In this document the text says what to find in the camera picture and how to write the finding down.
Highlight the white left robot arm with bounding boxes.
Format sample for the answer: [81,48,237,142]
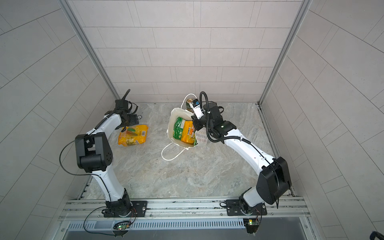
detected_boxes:
[75,90,139,218]

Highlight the white printed paper bag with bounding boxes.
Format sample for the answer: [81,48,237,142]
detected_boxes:
[161,94,208,161]

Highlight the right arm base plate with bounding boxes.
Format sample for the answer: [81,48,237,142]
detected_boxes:
[220,200,268,216]

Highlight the aluminium corner frame post left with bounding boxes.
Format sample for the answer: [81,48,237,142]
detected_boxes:
[58,0,120,100]

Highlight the aluminium corner frame post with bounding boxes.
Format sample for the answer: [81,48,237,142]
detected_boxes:
[259,0,312,107]
[58,0,120,100]

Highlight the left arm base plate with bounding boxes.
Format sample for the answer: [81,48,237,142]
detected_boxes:
[102,201,148,218]

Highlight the right circuit board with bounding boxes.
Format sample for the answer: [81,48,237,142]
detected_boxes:
[243,219,260,234]

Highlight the orange snack pack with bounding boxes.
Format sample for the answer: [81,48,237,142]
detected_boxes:
[181,121,196,145]

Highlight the green beer can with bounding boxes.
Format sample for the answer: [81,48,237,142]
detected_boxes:
[186,99,194,113]

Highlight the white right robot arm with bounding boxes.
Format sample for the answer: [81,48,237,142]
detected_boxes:
[190,99,292,215]

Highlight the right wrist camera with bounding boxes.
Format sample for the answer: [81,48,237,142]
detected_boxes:
[191,99,204,120]

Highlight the aluminium corner frame post right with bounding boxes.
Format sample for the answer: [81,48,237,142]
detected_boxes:
[259,0,312,107]

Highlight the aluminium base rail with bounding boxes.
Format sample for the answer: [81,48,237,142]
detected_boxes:
[59,196,311,221]

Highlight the left circuit board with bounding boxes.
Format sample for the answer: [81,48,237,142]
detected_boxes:
[113,221,131,231]

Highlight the yellow mango snack bag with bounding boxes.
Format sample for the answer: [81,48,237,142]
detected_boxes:
[118,125,149,147]

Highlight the circuit board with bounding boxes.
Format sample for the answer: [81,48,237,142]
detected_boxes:
[243,219,260,234]
[113,221,131,231]

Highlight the green snack pack in bag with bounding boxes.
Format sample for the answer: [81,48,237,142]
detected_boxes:
[173,117,187,141]

